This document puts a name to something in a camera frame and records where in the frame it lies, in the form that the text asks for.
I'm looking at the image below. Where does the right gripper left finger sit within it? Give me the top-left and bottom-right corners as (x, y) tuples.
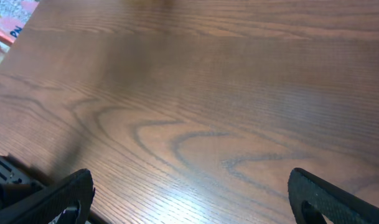
(0, 169), (95, 224)

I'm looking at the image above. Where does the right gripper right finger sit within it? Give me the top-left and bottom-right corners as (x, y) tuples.
(288, 167), (379, 224)

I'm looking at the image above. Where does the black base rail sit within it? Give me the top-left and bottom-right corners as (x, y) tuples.
(0, 154), (47, 215)

